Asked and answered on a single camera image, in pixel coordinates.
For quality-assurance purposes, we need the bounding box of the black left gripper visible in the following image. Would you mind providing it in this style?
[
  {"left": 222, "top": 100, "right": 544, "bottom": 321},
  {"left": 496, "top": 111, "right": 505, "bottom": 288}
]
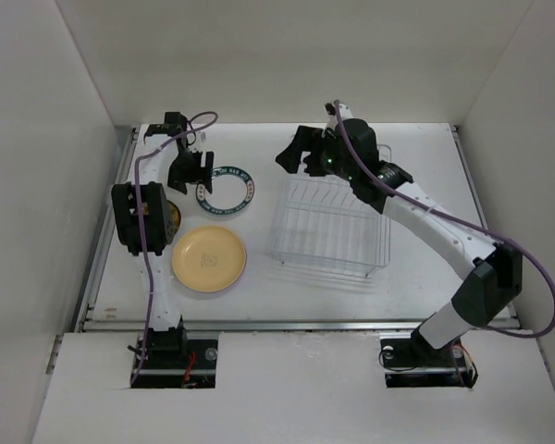
[{"left": 170, "top": 148, "right": 213, "bottom": 194}]

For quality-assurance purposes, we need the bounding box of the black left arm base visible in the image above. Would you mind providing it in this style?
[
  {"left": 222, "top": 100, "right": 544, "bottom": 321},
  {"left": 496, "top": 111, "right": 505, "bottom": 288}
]
[{"left": 129, "top": 339, "right": 218, "bottom": 389}]

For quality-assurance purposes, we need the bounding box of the yellow brown plate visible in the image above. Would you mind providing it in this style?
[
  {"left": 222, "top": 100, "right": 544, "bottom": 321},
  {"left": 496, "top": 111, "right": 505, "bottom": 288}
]
[{"left": 168, "top": 201, "right": 181, "bottom": 234}]

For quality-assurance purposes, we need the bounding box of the blue patterned white plate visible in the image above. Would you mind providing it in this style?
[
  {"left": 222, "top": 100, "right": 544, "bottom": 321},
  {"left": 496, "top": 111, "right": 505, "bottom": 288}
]
[{"left": 195, "top": 166, "right": 256, "bottom": 216}]

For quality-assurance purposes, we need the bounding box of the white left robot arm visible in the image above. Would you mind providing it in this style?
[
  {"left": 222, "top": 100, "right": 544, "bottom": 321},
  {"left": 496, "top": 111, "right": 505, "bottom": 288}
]
[{"left": 111, "top": 111, "right": 218, "bottom": 370}]

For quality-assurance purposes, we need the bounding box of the clear wire dish rack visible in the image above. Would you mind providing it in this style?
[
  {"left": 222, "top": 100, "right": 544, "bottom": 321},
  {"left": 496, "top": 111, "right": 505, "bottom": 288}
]
[{"left": 270, "top": 143, "right": 394, "bottom": 278}]

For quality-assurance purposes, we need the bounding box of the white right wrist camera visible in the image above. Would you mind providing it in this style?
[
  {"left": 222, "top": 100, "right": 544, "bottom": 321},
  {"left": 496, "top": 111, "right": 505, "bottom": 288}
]
[{"left": 322, "top": 100, "right": 353, "bottom": 138}]

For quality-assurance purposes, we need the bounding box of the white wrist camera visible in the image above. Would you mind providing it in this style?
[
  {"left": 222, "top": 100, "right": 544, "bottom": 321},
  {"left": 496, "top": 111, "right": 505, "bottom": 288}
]
[
  {"left": 187, "top": 131, "right": 207, "bottom": 153},
  {"left": 322, "top": 100, "right": 353, "bottom": 138}
]

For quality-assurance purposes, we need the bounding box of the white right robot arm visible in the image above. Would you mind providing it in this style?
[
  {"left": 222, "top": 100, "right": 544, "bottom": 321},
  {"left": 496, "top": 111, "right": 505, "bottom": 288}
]
[{"left": 276, "top": 118, "right": 523, "bottom": 364}]

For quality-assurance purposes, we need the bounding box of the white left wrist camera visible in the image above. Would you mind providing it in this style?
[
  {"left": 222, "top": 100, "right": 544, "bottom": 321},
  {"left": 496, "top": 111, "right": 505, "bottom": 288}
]
[{"left": 187, "top": 131, "right": 207, "bottom": 153}]

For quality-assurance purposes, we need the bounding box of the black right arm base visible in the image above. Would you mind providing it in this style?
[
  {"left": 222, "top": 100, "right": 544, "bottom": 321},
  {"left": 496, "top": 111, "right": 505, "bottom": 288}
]
[{"left": 378, "top": 337, "right": 479, "bottom": 389}]

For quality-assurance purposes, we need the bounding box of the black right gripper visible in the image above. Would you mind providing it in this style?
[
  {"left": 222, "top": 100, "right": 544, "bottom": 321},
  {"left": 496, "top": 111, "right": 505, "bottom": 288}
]
[{"left": 276, "top": 124, "right": 357, "bottom": 183}]

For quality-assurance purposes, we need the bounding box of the tan beige plate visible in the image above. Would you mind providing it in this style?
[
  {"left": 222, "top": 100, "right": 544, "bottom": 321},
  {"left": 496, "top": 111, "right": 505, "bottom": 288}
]
[{"left": 171, "top": 225, "right": 247, "bottom": 293}]

